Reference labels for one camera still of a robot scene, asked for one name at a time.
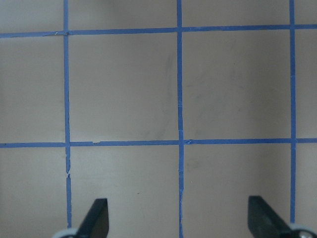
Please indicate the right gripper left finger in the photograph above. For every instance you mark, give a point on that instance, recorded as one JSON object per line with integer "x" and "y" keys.
{"x": 96, "y": 222}

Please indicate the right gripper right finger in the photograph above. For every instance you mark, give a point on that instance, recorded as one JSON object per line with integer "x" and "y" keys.
{"x": 264, "y": 222}

